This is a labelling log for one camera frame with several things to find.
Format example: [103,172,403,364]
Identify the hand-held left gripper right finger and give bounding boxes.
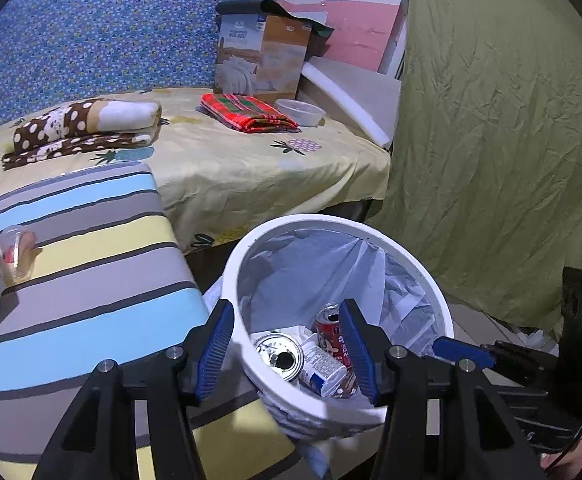
[338,298,547,480]

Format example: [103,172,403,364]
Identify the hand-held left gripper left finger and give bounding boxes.
[31,299,236,480]

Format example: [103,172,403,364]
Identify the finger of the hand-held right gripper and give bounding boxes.
[432,336,562,391]

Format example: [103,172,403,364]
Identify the red drink can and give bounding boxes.
[253,332,306,383]
[315,302,354,371]

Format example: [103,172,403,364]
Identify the white plastic bottle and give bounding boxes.
[298,340,348,398]

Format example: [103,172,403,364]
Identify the white plastic bin liner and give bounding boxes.
[206,227,442,476]

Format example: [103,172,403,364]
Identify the white round waste bin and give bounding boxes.
[221,214,454,443]

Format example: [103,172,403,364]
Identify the clear plastic cup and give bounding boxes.
[0,226,38,283]

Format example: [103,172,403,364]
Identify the yellow pineapple bed sheet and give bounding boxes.
[0,85,391,256]

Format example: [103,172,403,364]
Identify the green curtain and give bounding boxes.
[366,0,582,346]

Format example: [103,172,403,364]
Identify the red plaid cloth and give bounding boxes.
[201,92,301,135]

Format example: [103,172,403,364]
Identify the clear plastic bowl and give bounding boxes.
[274,99,326,128]

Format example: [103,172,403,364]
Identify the white foam board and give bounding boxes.
[296,57,403,148]

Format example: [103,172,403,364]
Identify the brown polka dot blanket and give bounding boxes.
[2,100,163,171]

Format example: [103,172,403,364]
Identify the printed cardboard box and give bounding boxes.
[214,0,335,102]

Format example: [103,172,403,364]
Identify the blue patterned mattress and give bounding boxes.
[0,0,284,141]

